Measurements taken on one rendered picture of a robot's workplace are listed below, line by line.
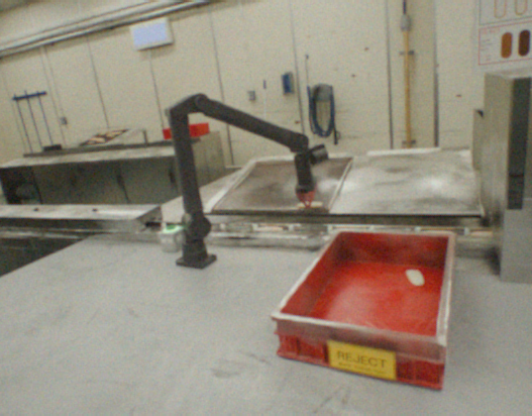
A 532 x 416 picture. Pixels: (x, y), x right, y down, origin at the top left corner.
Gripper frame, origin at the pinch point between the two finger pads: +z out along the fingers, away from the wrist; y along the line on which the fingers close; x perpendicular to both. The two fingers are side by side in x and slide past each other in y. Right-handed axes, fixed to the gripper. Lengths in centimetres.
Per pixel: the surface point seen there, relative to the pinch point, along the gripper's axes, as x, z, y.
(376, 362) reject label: -29, -9, -79
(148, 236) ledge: 62, 1, -19
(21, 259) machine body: 148, 17, -14
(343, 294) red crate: -19, -1, -52
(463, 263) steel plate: -49, 4, -33
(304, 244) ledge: -2.7, 2.2, -24.2
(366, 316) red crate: -25, -2, -60
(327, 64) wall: 46, 4, 366
